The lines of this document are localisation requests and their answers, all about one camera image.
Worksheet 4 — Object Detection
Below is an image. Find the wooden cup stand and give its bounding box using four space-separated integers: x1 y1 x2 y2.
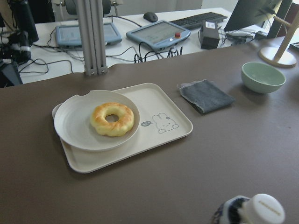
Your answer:
258 12 299 68

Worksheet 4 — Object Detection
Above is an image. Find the green bowl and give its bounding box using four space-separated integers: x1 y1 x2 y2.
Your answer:
241 62 286 94

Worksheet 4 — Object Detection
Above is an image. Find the grey folded cloth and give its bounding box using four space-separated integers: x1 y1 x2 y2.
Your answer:
177 79 235 114

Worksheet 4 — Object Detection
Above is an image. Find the black electronics device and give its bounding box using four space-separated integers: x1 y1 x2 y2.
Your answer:
0 30 33 87

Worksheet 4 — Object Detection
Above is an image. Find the oolong tea bottle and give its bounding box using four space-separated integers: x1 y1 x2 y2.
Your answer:
210 194 285 224

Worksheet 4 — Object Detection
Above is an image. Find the beige serving tray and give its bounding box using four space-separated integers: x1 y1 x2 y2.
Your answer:
52 83 193 173

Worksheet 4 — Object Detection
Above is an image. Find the white plate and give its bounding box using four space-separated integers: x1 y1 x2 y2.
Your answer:
54 90 140 151

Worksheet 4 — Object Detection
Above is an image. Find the glazed donut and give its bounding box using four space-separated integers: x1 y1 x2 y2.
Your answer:
90 102 135 137

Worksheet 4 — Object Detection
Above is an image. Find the aluminium frame post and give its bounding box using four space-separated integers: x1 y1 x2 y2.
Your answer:
76 0 107 76

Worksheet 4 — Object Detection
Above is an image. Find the black computer mouse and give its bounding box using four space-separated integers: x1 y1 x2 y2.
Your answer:
143 12 158 22

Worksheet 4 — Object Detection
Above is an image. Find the black monitor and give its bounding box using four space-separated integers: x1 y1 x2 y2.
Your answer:
224 0 292 42

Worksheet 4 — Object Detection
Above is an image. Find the blue teach pendant with screen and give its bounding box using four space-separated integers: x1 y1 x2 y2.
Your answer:
126 21 191 51

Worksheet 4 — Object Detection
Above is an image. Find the black keyboard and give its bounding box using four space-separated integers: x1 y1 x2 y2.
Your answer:
171 12 228 30

